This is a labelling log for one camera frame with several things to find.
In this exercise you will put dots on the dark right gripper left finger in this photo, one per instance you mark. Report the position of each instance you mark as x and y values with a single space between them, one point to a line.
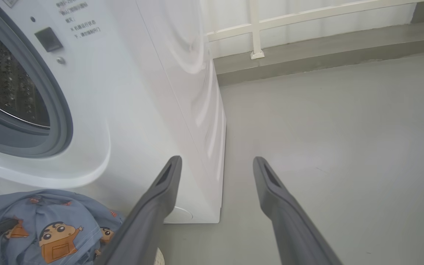
149 221

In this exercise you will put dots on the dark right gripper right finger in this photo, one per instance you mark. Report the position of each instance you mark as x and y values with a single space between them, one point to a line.
293 235

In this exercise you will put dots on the blue cartoon print garment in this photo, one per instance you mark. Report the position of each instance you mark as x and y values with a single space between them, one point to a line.
31 209

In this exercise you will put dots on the cream perforated laundry basket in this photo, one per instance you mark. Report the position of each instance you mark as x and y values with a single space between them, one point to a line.
159 258

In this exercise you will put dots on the white front-load washing machine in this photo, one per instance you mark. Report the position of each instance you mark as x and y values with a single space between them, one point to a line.
123 110

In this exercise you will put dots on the white metal railing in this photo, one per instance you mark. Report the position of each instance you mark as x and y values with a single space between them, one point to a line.
255 25

